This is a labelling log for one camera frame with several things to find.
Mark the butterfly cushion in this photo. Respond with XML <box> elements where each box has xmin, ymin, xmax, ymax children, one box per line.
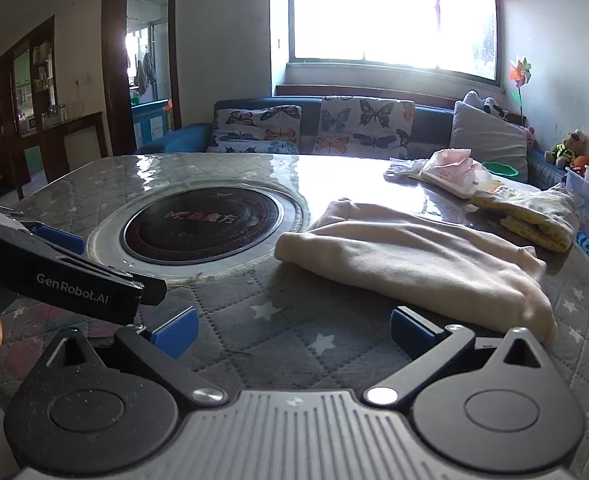
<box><xmin>312</xmin><ymin>96</ymin><xmax>416</xmax><ymax>160</ymax></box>
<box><xmin>208</xmin><ymin>105</ymin><xmax>302</xmax><ymax>155</ymax></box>

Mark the dark wooden cabinet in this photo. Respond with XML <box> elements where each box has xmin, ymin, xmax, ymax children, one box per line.
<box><xmin>0</xmin><ymin>18</ymin><xmax>108</xmax><ymax>198</ymax></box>

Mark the grey pillow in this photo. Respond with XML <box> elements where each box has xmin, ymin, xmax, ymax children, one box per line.
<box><xmin>450</xmin><ymin>101</ymin><xmax>528</xmax><ymax>183</ymax></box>

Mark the white crumpled cloth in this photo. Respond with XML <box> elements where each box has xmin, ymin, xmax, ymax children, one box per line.
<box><xmin>383</xmin><ymin>158</ymin><xmax>427</xmax><ymax>182</ymax></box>

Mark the right butterfly cushion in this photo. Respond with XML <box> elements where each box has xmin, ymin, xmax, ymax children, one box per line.
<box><xmin>312</xmin><ymin>96</ymin><xmax>416</xmax><ymax>160</ymax></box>

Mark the blue white cabinet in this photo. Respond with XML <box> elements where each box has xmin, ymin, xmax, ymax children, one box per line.
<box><xmin>131</xmin><ymin>100</ymin><xmax>172</xmax><ymax>148</ymax></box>

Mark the teddy bear in vest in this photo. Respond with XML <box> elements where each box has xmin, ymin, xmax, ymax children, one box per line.
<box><xmin>544</xmin><ymin>129</ymin><xmax>589</xmax><ymax>172</ymax></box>

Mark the pink plastic package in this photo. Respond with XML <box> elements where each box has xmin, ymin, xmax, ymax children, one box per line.
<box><xmin>418</xmin><ymin>148</ymin><xmax>494</xmax><ymax>200</ymax></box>

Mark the left butterfly cushion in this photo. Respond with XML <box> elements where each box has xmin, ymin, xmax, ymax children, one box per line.
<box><xmin>208</xmin><ymin>105</ymin><xmax>302</xmax><ymax>155</ymax></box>

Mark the yellow patterned folded garment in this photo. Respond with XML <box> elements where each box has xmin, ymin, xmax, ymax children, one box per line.
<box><xmin>470</xmin><ymin>183</ymin><xmax>580</xmax><ymax>254</ymax></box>

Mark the window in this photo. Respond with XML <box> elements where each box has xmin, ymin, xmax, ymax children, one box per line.
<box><xmin>289</xmin><ymin>0</ymin><xmax>501</xmax><ymax>81</ymax></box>

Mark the cream long-sleeve shirt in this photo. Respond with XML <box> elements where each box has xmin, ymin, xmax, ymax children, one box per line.
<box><xmin>275</xmin><ymin>200</ymin><xmax>558</xmax><ymax>346</ymax></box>

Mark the blue sofa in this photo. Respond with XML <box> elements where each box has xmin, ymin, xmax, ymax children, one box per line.
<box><xmin>138</xmin><ymin>96</ymin><xmax>566</xmax><ymax>190</ymax></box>

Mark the dark wooden door frame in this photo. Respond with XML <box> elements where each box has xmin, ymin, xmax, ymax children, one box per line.
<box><xmin>101</xmin><ymin>0</ymin><xmax>182</xmax><ymax>155</ymax></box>

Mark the green plastic bowl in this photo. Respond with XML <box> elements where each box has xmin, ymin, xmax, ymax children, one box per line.
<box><xmin>483</xmin><ymin>162</ymin><xmax>519</xmax><ymax>179</ymax></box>

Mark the round black induction cooktop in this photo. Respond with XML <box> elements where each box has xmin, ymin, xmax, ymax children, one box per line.
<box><xmin>120</xmin><ymin>186</ymin><xmax>285</xmax><ymax>266</ymax></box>

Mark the colourful pinwheel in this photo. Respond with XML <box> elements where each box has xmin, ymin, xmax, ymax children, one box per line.
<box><xmin>508</xmin><ymin>56</ymin><xmax>531</xmax><ymax>118</ymax></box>

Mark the panda plush toy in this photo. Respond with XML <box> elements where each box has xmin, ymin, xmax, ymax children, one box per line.
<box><xmin>463</xmin><ymin>90</ymin><xmax>507</xmax><ymax>120</ymax></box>

